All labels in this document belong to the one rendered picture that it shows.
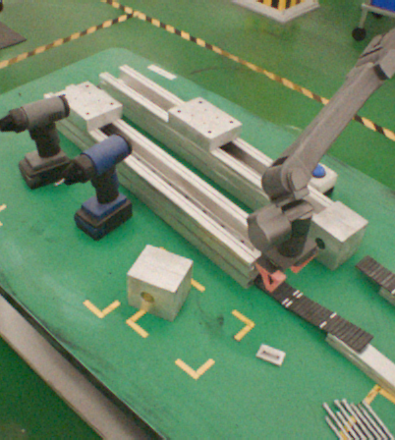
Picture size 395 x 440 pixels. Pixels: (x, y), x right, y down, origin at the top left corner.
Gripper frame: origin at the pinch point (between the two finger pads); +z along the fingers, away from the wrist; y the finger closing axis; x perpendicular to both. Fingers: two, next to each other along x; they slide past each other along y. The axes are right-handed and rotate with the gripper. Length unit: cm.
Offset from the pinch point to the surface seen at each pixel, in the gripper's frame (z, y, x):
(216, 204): -3.1, -2.4, -22.5
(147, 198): 1.8, 4.8, -37.8
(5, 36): 81, -78, -289
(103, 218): -0.5, 18.3, -36.8
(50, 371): 60, 35, -47
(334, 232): -4.8, -14.9, 1.2
